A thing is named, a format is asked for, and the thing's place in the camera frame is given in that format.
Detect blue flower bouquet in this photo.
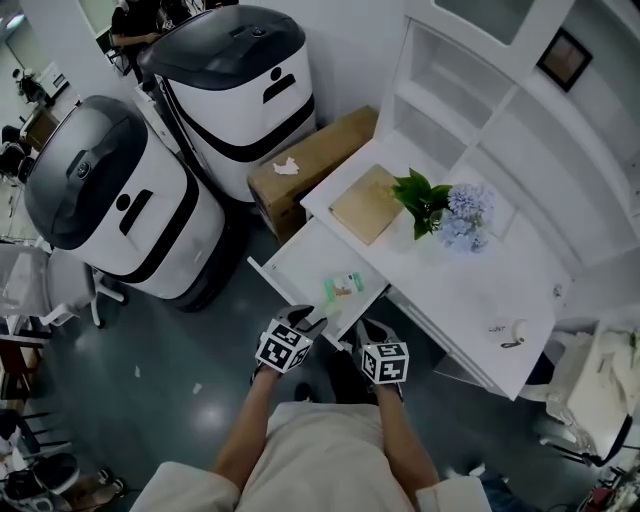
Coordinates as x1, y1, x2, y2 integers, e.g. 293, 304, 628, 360
391, 167, 497, 255

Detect person's left forearm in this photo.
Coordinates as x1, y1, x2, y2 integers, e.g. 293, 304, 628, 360
213, 369, 282, 495

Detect black round device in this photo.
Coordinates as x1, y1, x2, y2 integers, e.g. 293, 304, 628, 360
33, 451, 82, 497

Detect black picture frame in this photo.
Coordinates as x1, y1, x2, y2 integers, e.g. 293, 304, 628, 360
535, 27, 595, 94

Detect white crumpled cloth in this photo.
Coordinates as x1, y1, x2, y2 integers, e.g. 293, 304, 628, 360
544, 318, 640, 452

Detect white office chair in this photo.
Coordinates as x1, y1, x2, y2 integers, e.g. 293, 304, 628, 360
0, 243, 127, 331

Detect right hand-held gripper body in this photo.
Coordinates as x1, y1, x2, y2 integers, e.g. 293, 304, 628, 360
358, 340, 411, 392

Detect white black wheeled robot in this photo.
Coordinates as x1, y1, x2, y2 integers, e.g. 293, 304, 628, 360
22, 94, 227, 312
136, 4, 320, 205

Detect white shelf hutch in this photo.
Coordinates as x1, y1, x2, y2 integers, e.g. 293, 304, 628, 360
377, 0, 640, 312

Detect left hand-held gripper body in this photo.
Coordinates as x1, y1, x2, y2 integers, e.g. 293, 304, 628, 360
253, 314, 317, 375

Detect person's black trousers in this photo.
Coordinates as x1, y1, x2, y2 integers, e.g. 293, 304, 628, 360
326, 348, 377, 407

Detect person's right forearm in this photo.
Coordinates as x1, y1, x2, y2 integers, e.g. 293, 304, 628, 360
374, 387, 442, 507

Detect green and white small packet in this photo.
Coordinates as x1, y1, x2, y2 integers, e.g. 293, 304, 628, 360
322, 271, 367, 305

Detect dark wooden table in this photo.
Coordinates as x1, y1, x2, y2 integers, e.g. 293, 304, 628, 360
0, 333, 47, 402

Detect tan wooden board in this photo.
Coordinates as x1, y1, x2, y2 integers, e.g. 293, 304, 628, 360
328, 163, 407, 247

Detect brown cardboard box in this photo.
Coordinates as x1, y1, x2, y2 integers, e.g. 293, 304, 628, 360
246, 104, 380, 246

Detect person's white shirt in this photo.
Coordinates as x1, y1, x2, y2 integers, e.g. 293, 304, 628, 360
128, 401, 495, 512

